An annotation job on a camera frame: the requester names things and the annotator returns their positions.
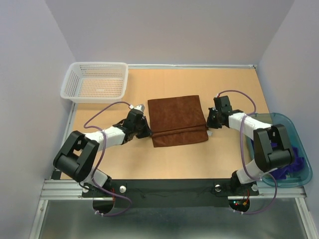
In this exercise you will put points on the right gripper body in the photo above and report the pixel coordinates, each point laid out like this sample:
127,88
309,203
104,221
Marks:
220,113

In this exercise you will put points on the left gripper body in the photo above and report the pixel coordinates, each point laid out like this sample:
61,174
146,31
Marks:
142,123

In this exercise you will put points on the brown towel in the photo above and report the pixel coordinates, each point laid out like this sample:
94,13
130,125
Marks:
177,121

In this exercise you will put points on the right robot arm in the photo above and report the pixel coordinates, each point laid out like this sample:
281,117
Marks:
272,148

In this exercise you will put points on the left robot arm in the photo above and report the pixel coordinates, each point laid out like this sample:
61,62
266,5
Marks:
77,155

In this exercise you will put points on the teal translucent plastic bin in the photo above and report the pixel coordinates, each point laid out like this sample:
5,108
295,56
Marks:
305,175

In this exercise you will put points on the white plastic mesh basket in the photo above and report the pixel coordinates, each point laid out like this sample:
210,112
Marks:
95,82

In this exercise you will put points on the purple towel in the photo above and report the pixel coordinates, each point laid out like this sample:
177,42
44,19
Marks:
296,166

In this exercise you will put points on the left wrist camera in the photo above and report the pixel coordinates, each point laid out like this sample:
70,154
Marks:
140,107

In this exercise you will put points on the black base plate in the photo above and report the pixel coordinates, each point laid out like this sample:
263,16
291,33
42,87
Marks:
173,193

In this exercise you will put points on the aluminium frame rail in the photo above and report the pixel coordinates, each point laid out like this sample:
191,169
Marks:
54,188

